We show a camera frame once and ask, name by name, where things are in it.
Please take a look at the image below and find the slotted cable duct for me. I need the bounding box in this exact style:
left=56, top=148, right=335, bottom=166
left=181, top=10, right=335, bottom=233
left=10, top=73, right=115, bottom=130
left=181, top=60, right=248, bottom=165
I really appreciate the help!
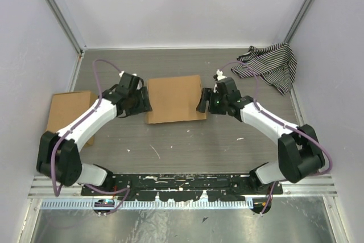
left=40, top=197, right=254, bottom=210

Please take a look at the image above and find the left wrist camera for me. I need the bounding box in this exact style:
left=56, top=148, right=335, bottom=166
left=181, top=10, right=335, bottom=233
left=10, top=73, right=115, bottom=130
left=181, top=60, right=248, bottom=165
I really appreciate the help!
left=116, top=71, right=144, bottom=96

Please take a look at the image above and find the left aluminium corner post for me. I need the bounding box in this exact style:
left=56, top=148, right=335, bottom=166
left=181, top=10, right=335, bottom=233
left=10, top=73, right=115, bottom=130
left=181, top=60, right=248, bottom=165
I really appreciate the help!
left=45, top=0, right=84, bottom=55

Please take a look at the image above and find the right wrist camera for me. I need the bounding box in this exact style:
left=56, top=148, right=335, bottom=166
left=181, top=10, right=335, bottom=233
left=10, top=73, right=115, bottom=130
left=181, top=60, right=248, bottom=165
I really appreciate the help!
left=213, top=69, right=238, bottom=95

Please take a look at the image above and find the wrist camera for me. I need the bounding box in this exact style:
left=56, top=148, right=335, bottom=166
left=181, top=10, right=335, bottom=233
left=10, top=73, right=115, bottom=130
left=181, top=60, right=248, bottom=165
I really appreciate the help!
left=116, top=71, right=144, bottom=96
left=213, top=69, right=238, bottom=95

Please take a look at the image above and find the aluminium corner post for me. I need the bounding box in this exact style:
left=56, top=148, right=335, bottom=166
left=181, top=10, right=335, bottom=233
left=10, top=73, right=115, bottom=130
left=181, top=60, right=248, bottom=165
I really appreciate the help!
left=284, top=0, right=315, bottom=44
left=45, top=0, right=84, bottom=55

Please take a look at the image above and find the folded brown cardboard box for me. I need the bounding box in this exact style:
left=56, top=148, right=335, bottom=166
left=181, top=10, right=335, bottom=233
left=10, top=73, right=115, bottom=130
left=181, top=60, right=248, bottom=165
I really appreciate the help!
left=46, top=90, right=97, bottom=133

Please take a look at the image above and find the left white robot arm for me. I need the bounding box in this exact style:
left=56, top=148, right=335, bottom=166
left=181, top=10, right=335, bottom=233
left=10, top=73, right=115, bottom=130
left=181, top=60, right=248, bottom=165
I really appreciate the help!
left=36, top=87, right=152, bottom=196

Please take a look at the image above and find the right aluminium corner post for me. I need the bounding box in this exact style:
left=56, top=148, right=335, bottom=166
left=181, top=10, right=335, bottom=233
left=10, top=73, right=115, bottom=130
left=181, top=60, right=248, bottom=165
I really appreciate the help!
left=284, top=0, right=315, bottom=44

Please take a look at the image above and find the brown cardboard box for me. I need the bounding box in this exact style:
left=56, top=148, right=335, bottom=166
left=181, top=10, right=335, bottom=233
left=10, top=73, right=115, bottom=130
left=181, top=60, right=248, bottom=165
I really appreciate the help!
left=145, top=75, right=207, bottom=124
left=46, top=90, right=97, bottom=133

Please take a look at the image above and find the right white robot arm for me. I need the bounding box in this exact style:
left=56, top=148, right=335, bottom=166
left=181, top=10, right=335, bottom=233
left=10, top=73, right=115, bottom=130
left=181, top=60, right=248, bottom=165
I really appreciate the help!
left=196, top=88, right=326, bottom=195

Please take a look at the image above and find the striped cloth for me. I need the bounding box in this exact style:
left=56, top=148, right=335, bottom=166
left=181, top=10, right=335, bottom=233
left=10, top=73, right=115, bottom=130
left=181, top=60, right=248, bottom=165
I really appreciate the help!
left=231, top=43, right=297, bottom=96

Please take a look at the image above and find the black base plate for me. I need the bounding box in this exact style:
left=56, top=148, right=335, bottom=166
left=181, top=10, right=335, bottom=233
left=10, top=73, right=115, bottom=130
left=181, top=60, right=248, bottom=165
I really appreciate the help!
left=80, top=173, right=284, bottom=197

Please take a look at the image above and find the aluminium front rail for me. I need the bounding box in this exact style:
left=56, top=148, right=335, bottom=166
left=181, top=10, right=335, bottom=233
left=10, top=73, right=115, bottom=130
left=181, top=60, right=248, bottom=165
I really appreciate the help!
left=27, top=173, right=338, bottom=198

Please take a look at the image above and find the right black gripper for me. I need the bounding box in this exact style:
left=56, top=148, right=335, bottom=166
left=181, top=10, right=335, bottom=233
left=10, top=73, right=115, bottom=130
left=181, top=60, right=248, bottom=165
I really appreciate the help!
left=196, top=88, right=228, bottom=115

